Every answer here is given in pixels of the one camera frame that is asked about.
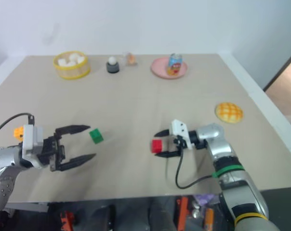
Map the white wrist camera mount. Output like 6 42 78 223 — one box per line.
171 119 193 150
22 124 44 168

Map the purple object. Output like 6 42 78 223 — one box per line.
193 193 215 205

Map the brown board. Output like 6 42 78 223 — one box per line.
263 46 291 135

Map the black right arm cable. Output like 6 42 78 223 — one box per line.
175 145 215 190

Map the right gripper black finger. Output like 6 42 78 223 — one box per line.
153 129 172 139
154 150 182 158

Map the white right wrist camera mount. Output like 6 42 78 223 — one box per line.
171 119 193 150

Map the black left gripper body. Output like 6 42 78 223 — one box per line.
40 134 66 172

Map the orange clamp tool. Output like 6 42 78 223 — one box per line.
176 196 189 227
59 210 77 231

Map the colourful drink can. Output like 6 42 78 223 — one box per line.
166 53 183 76

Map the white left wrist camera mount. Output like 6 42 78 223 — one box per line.
22 124 44 168

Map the pink plate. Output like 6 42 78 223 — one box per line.
150 57 189 79

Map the red cube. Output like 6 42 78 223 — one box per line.
151 139 164 154

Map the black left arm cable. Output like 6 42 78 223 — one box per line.
0 113 36 140

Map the yellow woven basket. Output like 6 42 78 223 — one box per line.
53 51 92 81

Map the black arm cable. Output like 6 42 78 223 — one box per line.
175 145 215 190
0 113 36 140

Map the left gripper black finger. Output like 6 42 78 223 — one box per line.
58 153 97 172
54 124 91 138

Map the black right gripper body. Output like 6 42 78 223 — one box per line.
168 134 187 156

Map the yellow melon bread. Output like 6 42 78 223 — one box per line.
214 102 245 125

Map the orange cylinder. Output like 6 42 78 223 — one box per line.
203 207 215 230

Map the green cube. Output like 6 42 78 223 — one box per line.
88 128 105 145

